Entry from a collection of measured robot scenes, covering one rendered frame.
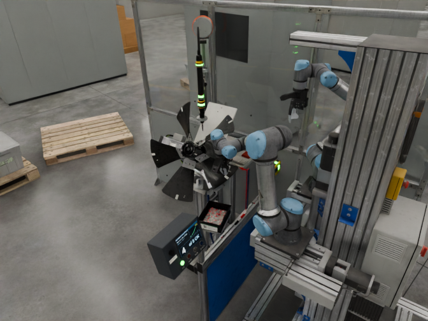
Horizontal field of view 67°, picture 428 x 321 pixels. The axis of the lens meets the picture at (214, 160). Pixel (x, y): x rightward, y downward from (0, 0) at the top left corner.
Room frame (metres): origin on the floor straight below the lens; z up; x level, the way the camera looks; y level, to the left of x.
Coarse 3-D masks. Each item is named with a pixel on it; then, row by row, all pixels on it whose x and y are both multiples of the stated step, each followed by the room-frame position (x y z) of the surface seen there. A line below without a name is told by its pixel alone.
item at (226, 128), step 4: (228, 116) 2.06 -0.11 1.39; (224, 120) 2.04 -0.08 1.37; (228, 120) 2.01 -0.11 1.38; (232, 120) 1.97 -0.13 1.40; (220, 124) 2.03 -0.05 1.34; (224, 124) 1.99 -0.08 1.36; (228, 124) 1.96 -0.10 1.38; (232, 124) 1.93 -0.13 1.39; (216, 128) 2.02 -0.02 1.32; (220, 128) 1.96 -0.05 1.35; (224, 128) 1.94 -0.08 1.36; (228, 128) 1.92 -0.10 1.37; (232, 128) 1.90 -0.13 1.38; (224, 132) 1.89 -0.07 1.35; (228, 132) 1.88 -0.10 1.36; (208, 136) 1.96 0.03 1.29
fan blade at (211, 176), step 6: (204, 162) 1.83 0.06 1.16; (210, 162) 1.83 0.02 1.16; (204, 168) 1.78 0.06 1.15; (210, 168) 1.78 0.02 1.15; (234, 168) 1.77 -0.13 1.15; (210, 174) 1.74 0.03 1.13; (216, 174) 1.73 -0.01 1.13; (222, 174) 1.73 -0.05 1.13; (228, 174) 1.73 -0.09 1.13; (210, 180) 1.69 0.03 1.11; (216, 180) 1.69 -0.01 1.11; (222, 180) 1.69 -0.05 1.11; (216, 186) 1.66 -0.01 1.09
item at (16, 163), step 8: (0, 136) 3.67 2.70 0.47; (8, 136) 3.65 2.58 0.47; (0, 144) 3.47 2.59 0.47; (8, 144) 3.46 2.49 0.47; (16, 144) 3.45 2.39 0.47; (0, 152) 3.27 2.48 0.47; (8, 152) 3.32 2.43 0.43; (16, 152) 3.39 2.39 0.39; (0, 160) 3.25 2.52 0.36; (8, 160) 3.32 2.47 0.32; (16, 160) 3.37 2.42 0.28; (0, 168) 3.24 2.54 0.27; (8, 168) 3.30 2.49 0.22; (16, 168) 3.36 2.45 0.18; (0, 176) 3.22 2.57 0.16
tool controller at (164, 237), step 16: (176, 224) 1.16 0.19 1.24; (192, 224) 1.16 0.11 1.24; (160, 240) 1.06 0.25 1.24; (176, 240) 1.06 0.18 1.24; (192, 240) 1.12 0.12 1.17; (160, 256) 1.01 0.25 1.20; (176, 256) 1.03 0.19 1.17; (192, 256) 1.09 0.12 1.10; (160, 272) 1.02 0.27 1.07; (176, 272) 0.99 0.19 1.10
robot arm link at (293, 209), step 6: (288, 198) 1.30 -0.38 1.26; (282, 204) 1.25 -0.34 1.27; (288, 204) 1.25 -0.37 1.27; (294, 204) 1.25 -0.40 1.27; (300, 204) 1.25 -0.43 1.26; (282, 210) 1.22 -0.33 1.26; (288, 210) 1.21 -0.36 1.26; (294, 210) 1.21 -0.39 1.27; (300, 210) 1.22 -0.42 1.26; (288, 216) 1.20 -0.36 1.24; (294, 216) 1.20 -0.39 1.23; (300, 216) 1.22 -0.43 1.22; (288, 222) 1.18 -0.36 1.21; (294, 222) 1.20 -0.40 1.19; (300, 222) 1.22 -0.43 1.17; (288, 228) 1.21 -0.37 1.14; (294, 228) 1.21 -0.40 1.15
